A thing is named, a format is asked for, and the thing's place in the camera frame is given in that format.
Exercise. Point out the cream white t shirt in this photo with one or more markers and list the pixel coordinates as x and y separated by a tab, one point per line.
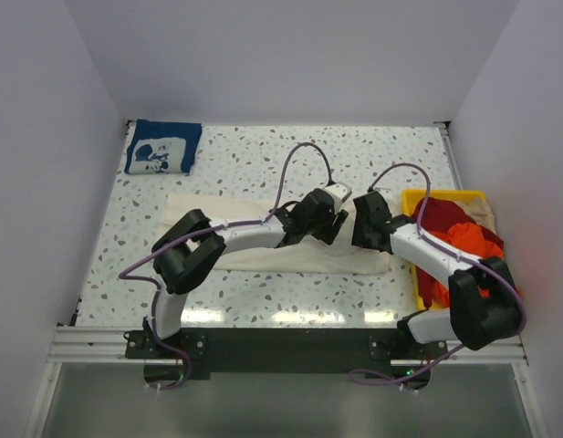
309	256

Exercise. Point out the dark red t shirt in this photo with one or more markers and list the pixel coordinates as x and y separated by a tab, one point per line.
439	215

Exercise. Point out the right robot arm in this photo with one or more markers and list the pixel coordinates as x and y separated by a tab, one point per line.
484	303

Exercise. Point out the yellow plastic bin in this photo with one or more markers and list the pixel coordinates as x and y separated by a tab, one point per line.
411	204

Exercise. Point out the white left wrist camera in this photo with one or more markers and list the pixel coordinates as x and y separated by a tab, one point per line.
339	192

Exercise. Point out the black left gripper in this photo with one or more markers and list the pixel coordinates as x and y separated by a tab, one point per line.
333	224

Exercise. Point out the orange t shirt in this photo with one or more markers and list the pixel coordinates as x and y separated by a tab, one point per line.
471	238

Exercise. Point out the folded blue printed t shirt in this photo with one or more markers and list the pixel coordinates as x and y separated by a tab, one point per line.
162	147

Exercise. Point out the beige t shirt in bin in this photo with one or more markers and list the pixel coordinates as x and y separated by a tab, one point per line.
479	210

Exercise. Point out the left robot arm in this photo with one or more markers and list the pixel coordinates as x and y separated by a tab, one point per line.
185	255

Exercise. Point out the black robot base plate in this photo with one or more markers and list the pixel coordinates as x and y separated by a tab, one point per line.
200	353

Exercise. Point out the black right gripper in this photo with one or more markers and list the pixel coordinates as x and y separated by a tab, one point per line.
358	239

